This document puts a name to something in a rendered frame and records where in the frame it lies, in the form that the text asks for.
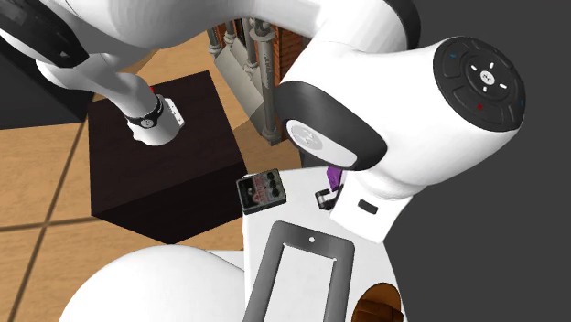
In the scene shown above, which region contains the grey rectangular frame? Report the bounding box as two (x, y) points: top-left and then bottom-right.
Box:
(242, 220), (356, 322)

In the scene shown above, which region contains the grey baluster railing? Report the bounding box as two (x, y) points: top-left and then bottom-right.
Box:
(206, 17), (312, 146)

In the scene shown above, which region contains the grey effect pedal box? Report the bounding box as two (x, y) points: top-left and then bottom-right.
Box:
(235, 167), (288, 217)

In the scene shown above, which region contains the brown round container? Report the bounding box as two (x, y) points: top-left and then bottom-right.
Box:
(350, 282), (405, 322)

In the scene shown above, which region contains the purple object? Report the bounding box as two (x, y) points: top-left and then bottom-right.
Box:
(326, 165), (345, 191)

